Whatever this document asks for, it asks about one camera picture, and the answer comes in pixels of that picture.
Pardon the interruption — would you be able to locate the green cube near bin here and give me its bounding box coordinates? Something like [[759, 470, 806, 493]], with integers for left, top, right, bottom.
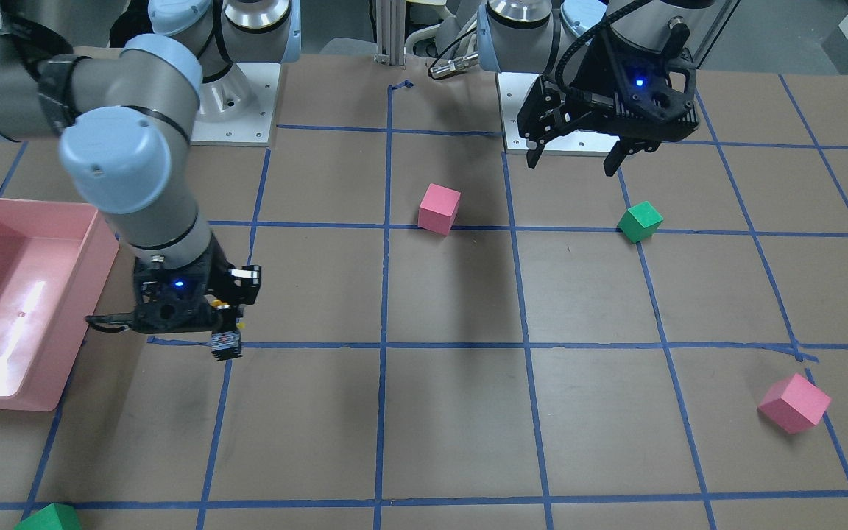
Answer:
[[14, 503, 83, 530]]

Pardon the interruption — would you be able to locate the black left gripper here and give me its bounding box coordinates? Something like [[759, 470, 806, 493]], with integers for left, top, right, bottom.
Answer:
[[516, 29, 699, 177]]

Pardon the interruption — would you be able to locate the green cube far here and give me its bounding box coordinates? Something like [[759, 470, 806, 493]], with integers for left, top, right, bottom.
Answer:
[[617, 201, 664, 244]]

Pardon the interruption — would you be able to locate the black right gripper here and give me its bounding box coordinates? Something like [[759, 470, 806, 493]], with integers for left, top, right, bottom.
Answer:
[[85, 239, 261, 336]]

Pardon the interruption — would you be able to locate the pink cube far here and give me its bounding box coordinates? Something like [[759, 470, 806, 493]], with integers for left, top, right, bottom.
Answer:
[[757, 373, 832, 435]]

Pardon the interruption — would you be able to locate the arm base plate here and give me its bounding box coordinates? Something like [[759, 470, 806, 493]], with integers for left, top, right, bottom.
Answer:
[[191, 63, 282, 147], [497, 73, 618, 158]]

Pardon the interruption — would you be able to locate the pink cube centre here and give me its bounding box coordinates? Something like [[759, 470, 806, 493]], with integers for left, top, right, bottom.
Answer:
[[417, 183, 462, 237]]

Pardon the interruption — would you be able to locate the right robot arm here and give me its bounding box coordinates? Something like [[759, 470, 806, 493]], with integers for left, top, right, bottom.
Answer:
[[0, 1, 302, 349]]

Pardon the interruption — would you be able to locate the aluminium frame post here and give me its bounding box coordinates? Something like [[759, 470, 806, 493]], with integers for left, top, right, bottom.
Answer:
[[374, 0, 407, 68]]

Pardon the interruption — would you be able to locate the pink plastic bin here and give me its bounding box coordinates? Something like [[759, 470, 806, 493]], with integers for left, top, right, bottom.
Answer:
[[0, 198, 119, 411]]

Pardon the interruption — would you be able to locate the pink cube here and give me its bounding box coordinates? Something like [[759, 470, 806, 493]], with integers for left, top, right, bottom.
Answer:
[[757, 373, 832, 435], [417, 183, 462, 237]]

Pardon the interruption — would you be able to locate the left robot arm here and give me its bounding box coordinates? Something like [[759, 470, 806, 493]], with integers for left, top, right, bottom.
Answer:
[[476, 1, 711, 177]]

